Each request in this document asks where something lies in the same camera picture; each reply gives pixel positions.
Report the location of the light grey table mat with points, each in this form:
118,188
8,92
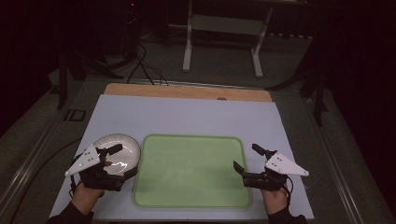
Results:
186,115

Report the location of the person's right hand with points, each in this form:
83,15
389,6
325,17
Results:
275,200

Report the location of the white round bowl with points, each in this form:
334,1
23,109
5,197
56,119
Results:
129,154

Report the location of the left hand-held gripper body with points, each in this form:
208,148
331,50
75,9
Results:
88,158

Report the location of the grey metal rail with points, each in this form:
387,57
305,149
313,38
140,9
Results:
334,161
28,161

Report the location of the black floor box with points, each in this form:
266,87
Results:
75,115

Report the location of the white metal stand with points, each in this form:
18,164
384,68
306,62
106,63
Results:
188,46

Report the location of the green tray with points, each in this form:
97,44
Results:
191,171

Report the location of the person's left hand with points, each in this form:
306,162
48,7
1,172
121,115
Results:
85,199

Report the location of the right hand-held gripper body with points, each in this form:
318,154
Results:
281,165

